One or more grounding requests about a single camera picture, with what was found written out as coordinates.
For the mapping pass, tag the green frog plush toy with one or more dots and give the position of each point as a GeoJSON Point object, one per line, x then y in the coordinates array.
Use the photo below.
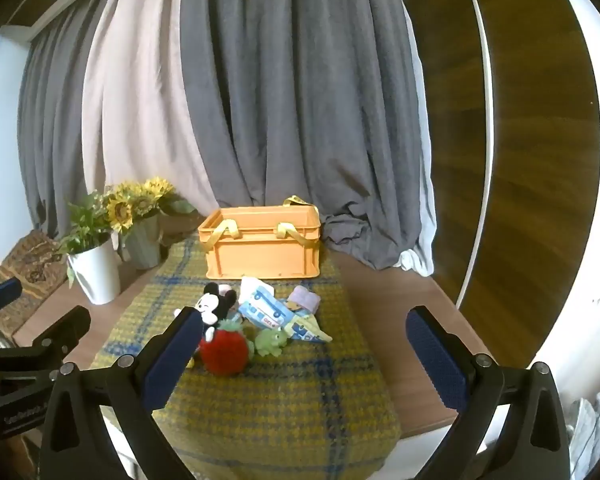
{"type": "Point", "coordinates": [270, 342]}

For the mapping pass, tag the small bus print tissue pack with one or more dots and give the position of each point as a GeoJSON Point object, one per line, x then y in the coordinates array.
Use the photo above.
{"type": "Point", "coordinates": [305, 331]}

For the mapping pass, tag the white fluffy cloth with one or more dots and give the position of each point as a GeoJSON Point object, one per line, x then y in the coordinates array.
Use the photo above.
{"type": "Point", "coordinates": [304, 301]}

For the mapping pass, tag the brown patterned cushion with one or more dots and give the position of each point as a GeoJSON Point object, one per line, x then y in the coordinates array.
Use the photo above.
{"type": "Point", "coordinates": [27, 270]}

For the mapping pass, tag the black mouse plush toy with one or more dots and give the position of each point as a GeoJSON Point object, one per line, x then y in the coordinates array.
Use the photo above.
{"type": "Point", "coordinates": [210, 306]}

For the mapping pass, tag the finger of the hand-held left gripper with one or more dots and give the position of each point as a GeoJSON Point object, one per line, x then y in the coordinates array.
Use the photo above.
{"type": "Point", "coordinates": [67, 327]}
{"type": "Point", "coordinates": [0, 292]}

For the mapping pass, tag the white crumpled cloth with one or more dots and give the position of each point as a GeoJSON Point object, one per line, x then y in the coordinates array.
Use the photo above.
{"type": "Point", "coordinates": [592, 435]}

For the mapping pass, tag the white plant pot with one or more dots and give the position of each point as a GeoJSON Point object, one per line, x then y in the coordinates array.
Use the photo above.
{"type": "Point", "coordinates": [97, 275]}

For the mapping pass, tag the sunflower bouquet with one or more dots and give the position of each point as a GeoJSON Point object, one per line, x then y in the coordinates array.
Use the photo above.
{"type": "Point", "coordinates": [130, 202]}

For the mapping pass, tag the white tissue pack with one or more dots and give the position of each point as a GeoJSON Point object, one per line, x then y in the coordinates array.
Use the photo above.
{"type": "Point", "coordinates": [254, 287]}

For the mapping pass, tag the dark wooden door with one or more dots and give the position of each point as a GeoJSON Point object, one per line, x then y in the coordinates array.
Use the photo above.
{"type": "Point", "coordinates": [540, 110]}

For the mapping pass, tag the blue bus print tissue pack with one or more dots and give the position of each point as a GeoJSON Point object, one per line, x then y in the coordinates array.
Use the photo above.
{"type": "Point", "coordinates": [265, 311]}

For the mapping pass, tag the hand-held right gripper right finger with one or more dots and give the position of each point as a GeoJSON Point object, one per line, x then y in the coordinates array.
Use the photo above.
{"type": "Point", "coordinates": [437, 360]}

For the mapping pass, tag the beige curtain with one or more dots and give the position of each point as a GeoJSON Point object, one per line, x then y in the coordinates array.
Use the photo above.
{"type": "Point", "coordinates": [140, 85]}

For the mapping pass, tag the orange plastic box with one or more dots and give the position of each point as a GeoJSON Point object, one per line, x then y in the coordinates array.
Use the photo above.
{"type": "Point", "coordinates": [262, 255]}

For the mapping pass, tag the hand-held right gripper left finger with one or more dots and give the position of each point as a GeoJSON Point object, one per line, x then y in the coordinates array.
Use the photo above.
{"type": "Point", "coordinates": [172, 355]}

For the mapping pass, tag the green leafy plant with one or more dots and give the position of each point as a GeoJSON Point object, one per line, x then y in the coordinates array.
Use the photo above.
{"type": "Point", "coordinates": [85, 220]}

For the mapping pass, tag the white sheer curtain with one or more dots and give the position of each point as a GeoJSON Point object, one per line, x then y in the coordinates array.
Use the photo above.
{"type": "Point", "coordinates": [425, 210]}

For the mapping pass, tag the red strawberry plush toy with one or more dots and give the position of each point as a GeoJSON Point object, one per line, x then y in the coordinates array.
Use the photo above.
{"type": "Point", "coordinates": [222, 352]}

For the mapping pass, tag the yellow plaid blanket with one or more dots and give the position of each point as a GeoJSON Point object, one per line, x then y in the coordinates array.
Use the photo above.
{"type": "Point", "coordinates": [280, 410]}

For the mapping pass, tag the grey ribbed vase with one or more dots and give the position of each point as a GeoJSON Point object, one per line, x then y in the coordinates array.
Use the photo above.
{"type": "Point", "coordinates": [142, 245]}

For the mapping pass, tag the grey curtain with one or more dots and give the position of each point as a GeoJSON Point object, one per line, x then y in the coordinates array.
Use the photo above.
{"type": "Point", "coordinates": [55, 110]}
{"type": "Point", "coordinates": [300, 85]}

